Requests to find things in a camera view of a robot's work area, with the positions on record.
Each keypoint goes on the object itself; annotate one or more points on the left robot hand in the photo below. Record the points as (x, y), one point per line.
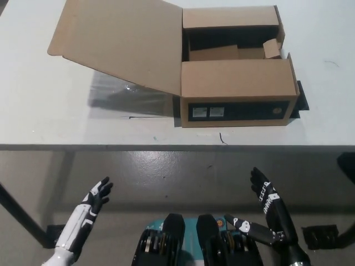
(83, 219)

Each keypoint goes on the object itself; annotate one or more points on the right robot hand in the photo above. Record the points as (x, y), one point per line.
(277, 216)

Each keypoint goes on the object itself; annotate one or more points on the black table leg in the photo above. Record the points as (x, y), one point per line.
(22, 213)
(348, 235)

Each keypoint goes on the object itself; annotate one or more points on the clear plastic sheet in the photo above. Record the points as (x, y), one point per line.
(111, 97)

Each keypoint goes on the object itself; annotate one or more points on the dark rounded object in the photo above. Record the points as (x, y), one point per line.
(347, 164)

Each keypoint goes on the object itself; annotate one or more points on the brown cardboard box with lid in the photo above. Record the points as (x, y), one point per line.
(235, 83)

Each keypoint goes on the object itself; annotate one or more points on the robot torso black teal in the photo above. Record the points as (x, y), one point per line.
(174, 241)

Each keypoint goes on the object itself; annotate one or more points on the black floor tape patch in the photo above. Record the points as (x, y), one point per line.
(319, 235)
(54, 235)

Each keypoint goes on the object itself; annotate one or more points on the small folded cardboard piece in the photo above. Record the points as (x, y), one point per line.
(271, 49)

